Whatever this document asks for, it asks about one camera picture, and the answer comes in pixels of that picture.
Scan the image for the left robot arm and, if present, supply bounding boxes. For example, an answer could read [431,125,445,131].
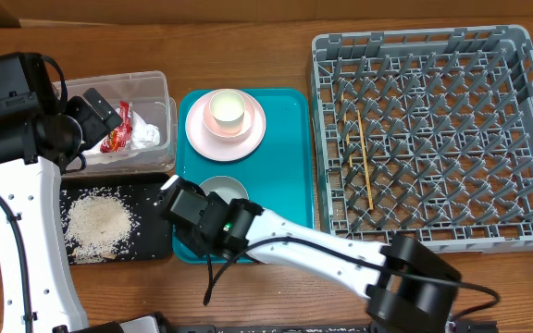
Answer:
[0,88,121,332]

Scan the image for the teal serving tray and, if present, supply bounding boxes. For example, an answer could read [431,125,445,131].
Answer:
[172,87,316,265]

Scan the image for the cream paper cup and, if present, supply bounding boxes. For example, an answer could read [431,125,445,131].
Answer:
[209,90,245,132]

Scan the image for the clear plastic bin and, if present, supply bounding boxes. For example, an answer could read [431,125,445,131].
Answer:
[66,70,178,178]

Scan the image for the grey bowl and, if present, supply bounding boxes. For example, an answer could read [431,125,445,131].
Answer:
[200,176,249,204]

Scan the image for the pink bowl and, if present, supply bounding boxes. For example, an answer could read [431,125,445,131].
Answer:
[203,89,254,140]

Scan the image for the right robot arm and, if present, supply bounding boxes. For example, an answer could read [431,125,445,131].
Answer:
[165,190,461,332]

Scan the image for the black plastic tray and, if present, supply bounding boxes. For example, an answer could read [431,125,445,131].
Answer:
[60,173,172,263]

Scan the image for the pink plate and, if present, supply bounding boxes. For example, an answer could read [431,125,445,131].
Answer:
[185,91,267,162]

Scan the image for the red snack wrapper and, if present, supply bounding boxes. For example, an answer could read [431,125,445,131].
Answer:
[100,101,133,154]

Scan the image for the grey dishwasher rack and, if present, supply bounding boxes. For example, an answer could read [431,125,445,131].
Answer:
[310,25,533,253]

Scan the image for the wooden chopstick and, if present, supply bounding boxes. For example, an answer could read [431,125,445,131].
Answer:
[356,109,375,212]
[341,92,353,169]

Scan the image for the cardboard box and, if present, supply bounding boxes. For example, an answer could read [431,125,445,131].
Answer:
[0,0,533,27]

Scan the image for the white rice pile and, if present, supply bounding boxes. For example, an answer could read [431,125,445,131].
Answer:
[61,187,140,265]

